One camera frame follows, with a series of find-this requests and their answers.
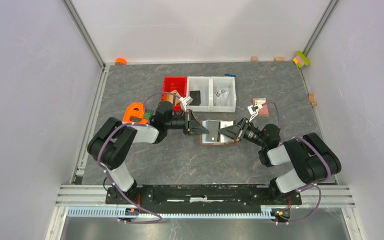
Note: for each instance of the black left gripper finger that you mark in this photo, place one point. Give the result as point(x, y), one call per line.
point(193, 125)
point(194, 133)

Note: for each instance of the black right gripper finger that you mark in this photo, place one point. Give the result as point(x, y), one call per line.
point(234, 135)
point(235, 128)

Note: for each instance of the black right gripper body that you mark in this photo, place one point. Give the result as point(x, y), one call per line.
point(252, 134)

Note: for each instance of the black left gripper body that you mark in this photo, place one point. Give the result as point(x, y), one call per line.
point(177, 122)

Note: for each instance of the dark grey credit card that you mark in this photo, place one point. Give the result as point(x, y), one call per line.
point(212, 126)

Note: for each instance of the brown leather card holder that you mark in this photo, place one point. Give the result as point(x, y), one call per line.
point(222, 139)

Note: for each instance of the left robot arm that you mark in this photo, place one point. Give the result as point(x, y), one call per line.
point(112, 143)

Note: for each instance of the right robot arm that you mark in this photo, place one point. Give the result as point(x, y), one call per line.
point(312, 160)

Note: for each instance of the cards in red bin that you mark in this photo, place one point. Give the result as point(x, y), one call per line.
point(173, 97)

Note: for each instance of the playing card box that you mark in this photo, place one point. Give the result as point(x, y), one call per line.
point(264, 111)

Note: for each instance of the cards in white bin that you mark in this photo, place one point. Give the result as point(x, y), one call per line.
point(221, 98)

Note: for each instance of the black card in bin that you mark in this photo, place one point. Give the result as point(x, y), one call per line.
point(196, 95)

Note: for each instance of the green toy block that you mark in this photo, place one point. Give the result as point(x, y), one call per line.
point(147, 115)

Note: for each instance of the orange tape dispenser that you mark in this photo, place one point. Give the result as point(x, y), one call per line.
point(135, 113)

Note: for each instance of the red plastic bin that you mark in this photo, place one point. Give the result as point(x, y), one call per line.
point(179, 83)

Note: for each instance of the white plastic bin right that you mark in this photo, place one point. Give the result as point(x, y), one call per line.
point(225, 83)

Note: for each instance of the white plastic bin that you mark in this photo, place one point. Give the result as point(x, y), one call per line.
point(225, 83)
point(199, 89)

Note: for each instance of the white plastic bin left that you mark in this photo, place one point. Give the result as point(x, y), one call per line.
point(199, 89)

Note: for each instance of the blue toy piece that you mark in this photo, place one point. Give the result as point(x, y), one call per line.
point(230, 75)

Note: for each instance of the wooden arch block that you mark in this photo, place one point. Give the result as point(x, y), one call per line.
point(311, 99)

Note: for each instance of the wooden block left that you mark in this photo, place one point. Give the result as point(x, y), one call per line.
point(254, 59)

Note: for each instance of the wooden block middle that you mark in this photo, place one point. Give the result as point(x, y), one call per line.
point(279, 59)

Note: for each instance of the colourful toy block stack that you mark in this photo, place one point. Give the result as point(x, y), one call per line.
point(301, 60)

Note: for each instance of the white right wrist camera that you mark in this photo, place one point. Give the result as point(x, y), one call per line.
point(254, 110)

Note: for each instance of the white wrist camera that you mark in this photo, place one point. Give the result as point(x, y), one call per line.
point(254, 110)
point(184, 102)

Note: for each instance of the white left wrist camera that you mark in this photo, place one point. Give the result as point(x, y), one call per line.
point(184, 102)

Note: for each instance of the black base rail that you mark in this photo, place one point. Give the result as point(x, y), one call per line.
point(203, 198)

